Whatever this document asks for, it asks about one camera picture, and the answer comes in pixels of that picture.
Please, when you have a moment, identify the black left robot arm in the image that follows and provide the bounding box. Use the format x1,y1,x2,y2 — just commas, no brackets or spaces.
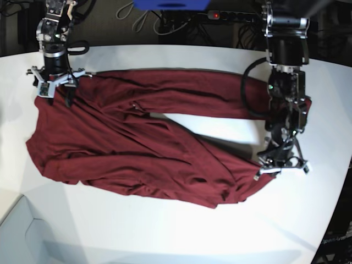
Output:
240,1,310,174

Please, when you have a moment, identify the dark red t-shirt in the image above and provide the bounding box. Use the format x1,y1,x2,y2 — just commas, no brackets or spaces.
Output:
25,69,312,210

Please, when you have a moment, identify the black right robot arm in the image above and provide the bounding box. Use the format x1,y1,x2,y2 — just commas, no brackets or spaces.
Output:
27,1,96,107

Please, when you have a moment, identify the blue box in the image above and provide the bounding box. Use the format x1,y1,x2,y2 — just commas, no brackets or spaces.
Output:
133,0,210,10

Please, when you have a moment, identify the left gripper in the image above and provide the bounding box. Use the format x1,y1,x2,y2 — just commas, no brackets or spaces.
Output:
258,136,296,168

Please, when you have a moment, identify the white bin at corner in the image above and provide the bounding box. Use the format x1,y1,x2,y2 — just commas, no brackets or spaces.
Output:
1,196,50,264

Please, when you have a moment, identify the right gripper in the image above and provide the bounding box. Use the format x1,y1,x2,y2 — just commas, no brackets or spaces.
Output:
44,54,74,108

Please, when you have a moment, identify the black power strip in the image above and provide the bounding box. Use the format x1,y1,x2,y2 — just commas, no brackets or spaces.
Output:
207,10,260,23

